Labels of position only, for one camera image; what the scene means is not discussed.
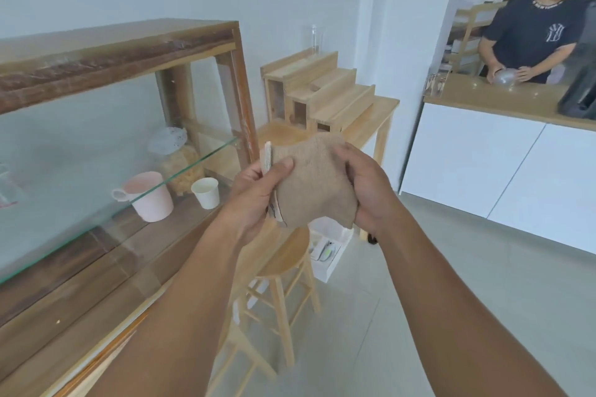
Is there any person's right hand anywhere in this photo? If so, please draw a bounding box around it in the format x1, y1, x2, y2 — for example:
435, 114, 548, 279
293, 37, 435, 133
333, 143, 407, 240

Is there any person's left hand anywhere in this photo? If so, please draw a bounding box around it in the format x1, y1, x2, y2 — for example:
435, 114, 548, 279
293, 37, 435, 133
218, 157, 295, 245

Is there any brown cloth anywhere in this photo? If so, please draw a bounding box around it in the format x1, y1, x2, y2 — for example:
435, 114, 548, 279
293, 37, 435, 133
262, 133, 359, 230

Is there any person's right forearm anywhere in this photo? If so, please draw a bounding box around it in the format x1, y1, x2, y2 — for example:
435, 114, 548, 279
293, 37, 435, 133
372, 197, 570, 397

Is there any person's left forearm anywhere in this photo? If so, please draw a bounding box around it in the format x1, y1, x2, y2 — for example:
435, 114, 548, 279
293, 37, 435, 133
86, 207, 264, 397

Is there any light wooden side table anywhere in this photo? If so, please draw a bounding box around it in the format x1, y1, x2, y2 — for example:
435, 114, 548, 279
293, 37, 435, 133
256, 95, 400, 244

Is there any wooden stepped riser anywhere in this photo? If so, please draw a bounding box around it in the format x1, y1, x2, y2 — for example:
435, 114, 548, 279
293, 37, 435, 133
260, 50, 376, 135

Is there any white paper cup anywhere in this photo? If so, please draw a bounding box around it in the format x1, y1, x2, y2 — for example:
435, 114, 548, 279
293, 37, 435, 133
191, 177, 220, 210

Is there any round wooden stool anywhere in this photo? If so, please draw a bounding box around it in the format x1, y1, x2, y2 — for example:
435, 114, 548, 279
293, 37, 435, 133
209, 321, 278, 397
232, 225, 323, 375

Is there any snack jar with plastic cover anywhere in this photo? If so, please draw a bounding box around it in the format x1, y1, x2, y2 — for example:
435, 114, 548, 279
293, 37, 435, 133
147, 126, 206, 198

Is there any white box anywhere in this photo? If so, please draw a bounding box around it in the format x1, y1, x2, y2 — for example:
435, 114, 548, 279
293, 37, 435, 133
306, 219, 355, 284

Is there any clear glass container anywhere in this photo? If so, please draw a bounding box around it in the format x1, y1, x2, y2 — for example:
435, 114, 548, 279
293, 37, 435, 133
427, 64, 453, 100

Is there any pink mug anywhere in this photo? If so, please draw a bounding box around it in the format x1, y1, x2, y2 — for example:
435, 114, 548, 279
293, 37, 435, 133
111, 172, 175, 224

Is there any white counter cabinet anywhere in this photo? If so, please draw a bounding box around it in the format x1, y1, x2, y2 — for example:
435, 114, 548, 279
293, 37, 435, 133
399, 73, 596, 256

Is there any wooden chair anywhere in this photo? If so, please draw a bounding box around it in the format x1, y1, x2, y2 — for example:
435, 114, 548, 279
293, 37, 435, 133
448, 0, 507, 76

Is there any clear plastic dome lid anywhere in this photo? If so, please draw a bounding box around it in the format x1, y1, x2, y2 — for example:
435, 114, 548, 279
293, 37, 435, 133
493, 67, 519, 88

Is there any wooden glass display case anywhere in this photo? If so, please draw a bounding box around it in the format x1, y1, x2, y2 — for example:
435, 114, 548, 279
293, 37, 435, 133
0, 18, 260, 397

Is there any glass shelf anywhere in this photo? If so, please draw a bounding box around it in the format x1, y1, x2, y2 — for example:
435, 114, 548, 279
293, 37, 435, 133
0, 136, 244, 286

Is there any black appliance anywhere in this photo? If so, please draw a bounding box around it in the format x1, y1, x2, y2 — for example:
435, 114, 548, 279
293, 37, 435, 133
556, 44, 596, 121

